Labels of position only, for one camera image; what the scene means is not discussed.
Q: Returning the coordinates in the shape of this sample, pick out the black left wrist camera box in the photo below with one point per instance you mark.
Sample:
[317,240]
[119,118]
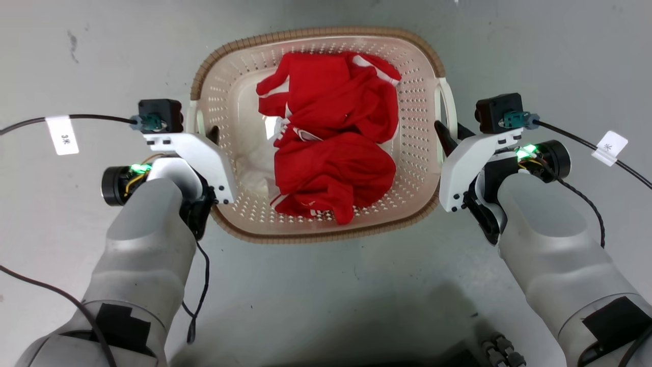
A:
[160,114]

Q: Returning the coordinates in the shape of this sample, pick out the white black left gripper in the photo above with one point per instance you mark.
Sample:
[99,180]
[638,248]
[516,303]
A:
[211,163]

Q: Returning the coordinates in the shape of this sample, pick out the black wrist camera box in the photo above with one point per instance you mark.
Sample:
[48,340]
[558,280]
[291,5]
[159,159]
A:
[491,112]
[160,114]

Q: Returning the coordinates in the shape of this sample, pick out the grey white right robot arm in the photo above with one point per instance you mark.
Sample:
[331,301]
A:
[555,255]

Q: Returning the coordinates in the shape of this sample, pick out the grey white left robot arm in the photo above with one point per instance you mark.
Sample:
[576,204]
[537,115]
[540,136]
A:
[137,244]

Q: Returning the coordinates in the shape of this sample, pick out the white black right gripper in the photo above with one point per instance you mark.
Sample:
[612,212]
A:
[461,168]

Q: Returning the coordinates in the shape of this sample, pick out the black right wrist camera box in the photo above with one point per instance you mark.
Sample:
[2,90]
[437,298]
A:
[491,112]

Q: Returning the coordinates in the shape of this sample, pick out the red garment with white stripes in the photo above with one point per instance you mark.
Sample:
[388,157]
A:
[331,168]

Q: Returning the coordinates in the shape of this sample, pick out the beige plastic laundry basket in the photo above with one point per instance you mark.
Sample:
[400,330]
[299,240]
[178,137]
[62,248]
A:
[234,81]

